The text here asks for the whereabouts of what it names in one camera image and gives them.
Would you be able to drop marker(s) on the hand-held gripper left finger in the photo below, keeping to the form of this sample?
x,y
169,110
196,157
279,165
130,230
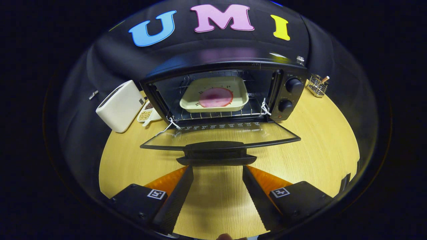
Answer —
x,y
176,203

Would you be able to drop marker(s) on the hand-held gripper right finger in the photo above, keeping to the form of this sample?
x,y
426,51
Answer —
x,y
258,203

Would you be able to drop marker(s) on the cream square tray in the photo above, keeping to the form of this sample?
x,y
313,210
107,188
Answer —
x,y
190,100

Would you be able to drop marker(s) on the pink ham slice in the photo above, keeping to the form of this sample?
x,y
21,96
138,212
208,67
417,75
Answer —
x,y
216,97

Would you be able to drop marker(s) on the black toaster oven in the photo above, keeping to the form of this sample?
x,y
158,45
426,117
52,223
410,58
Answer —
x,y
213,63

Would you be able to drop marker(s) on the white bread toaster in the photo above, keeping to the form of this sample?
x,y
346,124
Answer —
x,y
120,106

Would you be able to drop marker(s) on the white divided seasoning dish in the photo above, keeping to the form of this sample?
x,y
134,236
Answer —
x,y
145,115

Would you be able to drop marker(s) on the silver clip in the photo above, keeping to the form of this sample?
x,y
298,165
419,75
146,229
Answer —
x,y
93,95

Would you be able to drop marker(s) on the wooden stick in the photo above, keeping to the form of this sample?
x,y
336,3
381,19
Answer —
x,y
325,79

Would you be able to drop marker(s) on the small clear bottle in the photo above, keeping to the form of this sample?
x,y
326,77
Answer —
x,y
300,60

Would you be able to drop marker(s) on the black backdrop cloth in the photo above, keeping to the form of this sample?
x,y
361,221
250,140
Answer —
x,y
110,56

